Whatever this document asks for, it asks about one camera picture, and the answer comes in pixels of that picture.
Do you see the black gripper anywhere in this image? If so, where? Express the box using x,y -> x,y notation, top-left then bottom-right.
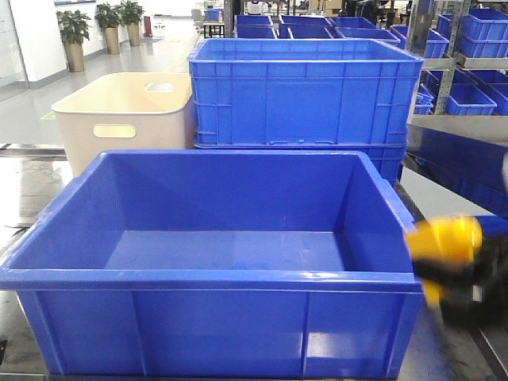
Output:
412,236 -> 507,329

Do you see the yellow toy brick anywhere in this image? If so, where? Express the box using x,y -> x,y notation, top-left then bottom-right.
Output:
404,215 -> 483,307

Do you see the blue bin lower right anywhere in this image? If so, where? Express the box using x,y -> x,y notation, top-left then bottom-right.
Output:
475,215 -> 508,239

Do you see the large blue front bin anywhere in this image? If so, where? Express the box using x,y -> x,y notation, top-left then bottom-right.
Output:
1,150 -> 423,379

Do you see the beige plastic bin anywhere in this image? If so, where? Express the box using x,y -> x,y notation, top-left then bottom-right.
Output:
52,72 -> 196,176

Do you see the lower blue stacked crate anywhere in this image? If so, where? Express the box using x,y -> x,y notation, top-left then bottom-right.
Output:
194,141 -> 407,186

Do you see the steel shelf with bins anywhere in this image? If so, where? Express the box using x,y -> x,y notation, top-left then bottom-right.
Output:
405,1 -> 507,116

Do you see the large blue stacked crate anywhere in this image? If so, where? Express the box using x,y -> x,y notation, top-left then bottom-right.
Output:
188,38 -> 423,148

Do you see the potted plant right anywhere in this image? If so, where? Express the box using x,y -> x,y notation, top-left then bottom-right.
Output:
120,1 -> 144,47

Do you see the potted plant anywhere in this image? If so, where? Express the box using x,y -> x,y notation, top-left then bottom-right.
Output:
56,10 -> 90,72
94,2 -> 121,55
120,1 -> 144,47

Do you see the potted plant middle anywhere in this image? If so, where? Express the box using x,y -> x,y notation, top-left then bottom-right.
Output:
94,2 -> 121,55

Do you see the potted plant left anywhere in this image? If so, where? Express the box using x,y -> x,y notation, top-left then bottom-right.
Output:
56,10 -> 90,72

